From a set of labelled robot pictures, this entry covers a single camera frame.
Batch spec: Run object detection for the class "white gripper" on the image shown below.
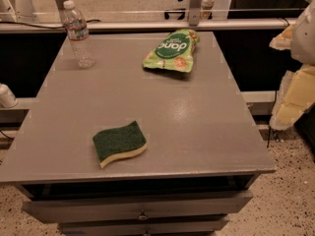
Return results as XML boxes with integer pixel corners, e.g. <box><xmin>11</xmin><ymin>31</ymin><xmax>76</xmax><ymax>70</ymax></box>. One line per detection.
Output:
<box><xmin>269</xmin><ymin>1</ymin><xmax>315</xmax><ymax>130</ymax></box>

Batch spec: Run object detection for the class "clear plastic water bottle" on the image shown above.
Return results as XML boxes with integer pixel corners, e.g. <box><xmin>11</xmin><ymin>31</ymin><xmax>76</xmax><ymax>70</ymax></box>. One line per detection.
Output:
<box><xmin>63</xmin><ymin>0</ymin><xmax>95</xmax><ymax>68</ymax></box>

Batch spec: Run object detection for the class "green yellow sponge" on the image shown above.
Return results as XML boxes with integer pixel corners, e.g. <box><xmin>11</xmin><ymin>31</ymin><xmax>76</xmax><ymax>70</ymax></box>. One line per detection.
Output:
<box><xmin>93</xmin><ymin>121</ymin><xmax>148</xmax><ymax>168</ymax></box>

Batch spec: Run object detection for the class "green snack bag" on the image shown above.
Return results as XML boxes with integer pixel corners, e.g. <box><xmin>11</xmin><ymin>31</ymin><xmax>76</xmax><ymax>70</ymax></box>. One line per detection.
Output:
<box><xmin>142</xmin><ymin>29</ymin><xmax>200</xmax><ymax>73</ymax></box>

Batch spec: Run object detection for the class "grey drawer cabinet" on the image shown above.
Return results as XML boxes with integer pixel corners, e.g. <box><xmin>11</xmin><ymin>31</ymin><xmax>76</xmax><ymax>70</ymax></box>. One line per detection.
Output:
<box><xmin>0</xmin><ymin>31</ymin><xmax>277</xmax><ymax>236</ymax></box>

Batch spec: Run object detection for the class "lower grey drawer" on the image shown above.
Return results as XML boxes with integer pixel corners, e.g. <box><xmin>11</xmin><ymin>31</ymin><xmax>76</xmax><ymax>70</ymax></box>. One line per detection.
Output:
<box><xmin>59</xmin><ymin>215</ymin><xmax>228</xmax><ymax>236</ymax></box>

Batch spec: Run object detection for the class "grey drawer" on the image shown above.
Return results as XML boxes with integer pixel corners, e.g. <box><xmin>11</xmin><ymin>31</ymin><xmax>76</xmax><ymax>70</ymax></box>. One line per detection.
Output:
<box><xmin>23</xmin><ymin>191</ymin><xmax>253</xmax><ymax>223</ymax></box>
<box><xmin>59</xmin><ymin>215</ymin><xmax>228</xmax><ymax>236</ymax></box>

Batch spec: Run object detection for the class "upper grey drawer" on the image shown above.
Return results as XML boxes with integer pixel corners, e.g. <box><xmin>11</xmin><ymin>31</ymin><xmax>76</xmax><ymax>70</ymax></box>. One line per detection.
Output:
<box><xmin>23</xmin><ymin>191</ymin><xmax>253</xmax><ymax>223</ymax></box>

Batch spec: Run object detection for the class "white cylinder at left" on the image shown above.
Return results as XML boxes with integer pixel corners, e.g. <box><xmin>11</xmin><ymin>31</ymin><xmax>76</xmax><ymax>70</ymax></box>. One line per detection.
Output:
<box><xmin>0</xmin><ymin>84</ymin><xmax>18</xmax><ymax>108</ymax></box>

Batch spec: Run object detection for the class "metal frame rail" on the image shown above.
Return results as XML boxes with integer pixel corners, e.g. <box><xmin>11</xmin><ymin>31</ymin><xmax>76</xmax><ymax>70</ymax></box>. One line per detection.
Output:
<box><xmin>0</xmin><ymin>0</ymin><xmax>315</xmax><ymax>34</ymax></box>

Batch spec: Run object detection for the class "black cable on rail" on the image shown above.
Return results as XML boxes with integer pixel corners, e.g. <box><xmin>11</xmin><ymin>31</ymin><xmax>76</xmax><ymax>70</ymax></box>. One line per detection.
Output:
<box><xmin>0</xmin><ymin>19</ymin><xmax>102</xmax><ymax>30</ymax></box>

